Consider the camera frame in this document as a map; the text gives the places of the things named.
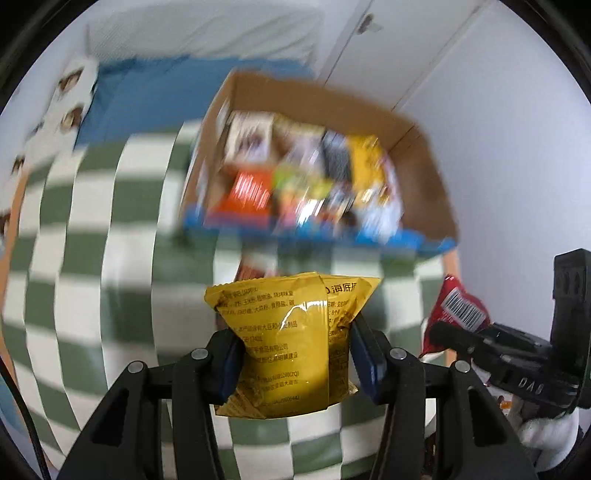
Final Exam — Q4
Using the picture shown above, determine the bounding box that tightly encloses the white packet with dark cookie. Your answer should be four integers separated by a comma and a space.
225, 112, 274, 163

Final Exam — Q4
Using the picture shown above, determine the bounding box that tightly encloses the large black yellow snack packet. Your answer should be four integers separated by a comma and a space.
322, 132, 394, 210

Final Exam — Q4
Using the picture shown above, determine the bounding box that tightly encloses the green white checkered mat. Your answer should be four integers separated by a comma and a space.
0, 124, 462, 480

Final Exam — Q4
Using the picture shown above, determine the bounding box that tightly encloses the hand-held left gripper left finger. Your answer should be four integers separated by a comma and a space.
55, 330, 246, 480

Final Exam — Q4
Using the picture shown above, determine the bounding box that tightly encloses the white door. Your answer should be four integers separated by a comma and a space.
318, 0, 496, 109

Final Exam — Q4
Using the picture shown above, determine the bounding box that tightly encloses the metal door handle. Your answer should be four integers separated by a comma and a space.
355, 13, 385, 34

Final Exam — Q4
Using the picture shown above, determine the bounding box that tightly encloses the white padded headboard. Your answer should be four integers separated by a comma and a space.
85, 0, 325, 64

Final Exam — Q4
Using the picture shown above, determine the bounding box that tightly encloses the white bear print pillow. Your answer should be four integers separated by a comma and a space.
0, 52, 100, 243

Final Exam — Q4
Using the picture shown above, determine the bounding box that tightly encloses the brown orange snack packet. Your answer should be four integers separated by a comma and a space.
232, 257, 278, 283

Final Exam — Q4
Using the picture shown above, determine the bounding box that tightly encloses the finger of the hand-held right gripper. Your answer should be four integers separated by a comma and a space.
431, 320, 553, 370

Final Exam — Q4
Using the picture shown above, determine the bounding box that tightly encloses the bag of colourful candy balls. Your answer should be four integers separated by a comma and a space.
271, 162, 334, 222

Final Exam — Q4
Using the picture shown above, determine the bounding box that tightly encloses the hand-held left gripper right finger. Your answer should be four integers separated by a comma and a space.
349, 314, 539, 480

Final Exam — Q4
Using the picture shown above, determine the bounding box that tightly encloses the black cable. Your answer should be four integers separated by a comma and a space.
0, 360, 52, 480

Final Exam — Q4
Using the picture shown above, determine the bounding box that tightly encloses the cardboard box blue front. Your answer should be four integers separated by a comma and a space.
181, 69, 459, 258

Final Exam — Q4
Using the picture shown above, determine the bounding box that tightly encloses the blue bedsheet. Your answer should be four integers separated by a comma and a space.
73, 54, 320, 149

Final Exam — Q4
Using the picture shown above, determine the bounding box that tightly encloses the small red snack packet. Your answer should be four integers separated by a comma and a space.
419, 274, 491, 359

